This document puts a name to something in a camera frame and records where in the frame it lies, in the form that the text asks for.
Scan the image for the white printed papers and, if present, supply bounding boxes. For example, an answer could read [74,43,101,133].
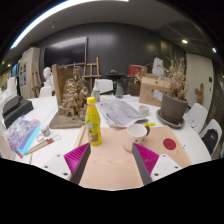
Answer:
[183,113,198,129]

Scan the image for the red box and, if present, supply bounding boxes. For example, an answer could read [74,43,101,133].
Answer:
[128,64,148,78]

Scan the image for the white cabinet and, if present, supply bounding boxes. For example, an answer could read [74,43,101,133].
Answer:
[18,47,42,99]

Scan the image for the round ceiling spotlights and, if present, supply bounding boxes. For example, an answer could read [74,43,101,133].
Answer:
[181,38,218,54]

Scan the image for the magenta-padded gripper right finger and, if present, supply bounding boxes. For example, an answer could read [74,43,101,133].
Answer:
[131,142,184,186]

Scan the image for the flat round red coaster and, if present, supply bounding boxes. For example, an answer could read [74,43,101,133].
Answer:
[162,137,177,151]

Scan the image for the black backpack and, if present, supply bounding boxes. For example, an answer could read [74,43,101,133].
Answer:
[201,129,219,155]

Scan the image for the black box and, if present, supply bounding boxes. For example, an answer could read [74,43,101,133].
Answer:
[2,95,34,129]

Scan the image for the long ceiling light strip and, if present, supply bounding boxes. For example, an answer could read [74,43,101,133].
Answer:
[9,0,129,50]

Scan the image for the grey newspaper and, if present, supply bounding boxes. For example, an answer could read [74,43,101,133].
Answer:
[95,99,149,129]

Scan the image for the dry plant in grey pot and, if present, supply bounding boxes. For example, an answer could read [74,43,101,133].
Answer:
[159,57,189,126]

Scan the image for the light plywood board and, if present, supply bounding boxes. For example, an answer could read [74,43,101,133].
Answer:
[73,124,193,191]

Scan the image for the small white-lidded paint jar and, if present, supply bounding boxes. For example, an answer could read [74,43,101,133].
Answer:
[39,123,52,138]

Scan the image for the yellow drink bottle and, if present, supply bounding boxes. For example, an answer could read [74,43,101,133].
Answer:
[84,96,103,147]

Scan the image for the wooden figure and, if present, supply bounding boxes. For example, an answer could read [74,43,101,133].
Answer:
[194,82,205,106]

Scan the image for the wooden easel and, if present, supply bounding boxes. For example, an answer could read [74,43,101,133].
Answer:
[31,63,43,98]
[82,56,102,93]

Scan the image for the clear bottle with green label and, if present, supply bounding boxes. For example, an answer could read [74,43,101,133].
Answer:
[92,78,101,103]

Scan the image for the small glass jar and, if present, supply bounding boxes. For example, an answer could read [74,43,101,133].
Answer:
[138,104,150,117]

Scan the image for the white mug with brown handle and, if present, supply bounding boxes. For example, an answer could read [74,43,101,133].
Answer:
[123,123,151,153]

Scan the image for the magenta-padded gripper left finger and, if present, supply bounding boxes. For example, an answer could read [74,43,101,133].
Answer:
[41,142,92,186]

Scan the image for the dark glass bottle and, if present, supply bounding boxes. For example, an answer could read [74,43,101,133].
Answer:
[115,79,125,100]

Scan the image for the white chair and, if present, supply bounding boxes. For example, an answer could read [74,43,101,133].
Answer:
[94,78,114,95]
[199,118,223,156]
[186,102,209,134]
[38,85,54,98]

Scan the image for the bronze figure sculpture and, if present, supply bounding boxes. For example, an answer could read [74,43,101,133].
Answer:
[48,63,90,130]

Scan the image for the black wall television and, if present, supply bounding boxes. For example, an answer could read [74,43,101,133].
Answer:
[43,36,88,68]

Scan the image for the brown cardboard box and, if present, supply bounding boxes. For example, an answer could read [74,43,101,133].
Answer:
[138,73,171,108]

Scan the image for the grey plant saucer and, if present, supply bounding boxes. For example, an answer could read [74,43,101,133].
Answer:
[155,109,186,130]

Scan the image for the purple printed book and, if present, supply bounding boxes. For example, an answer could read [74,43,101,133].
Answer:
[5,117,42,159]

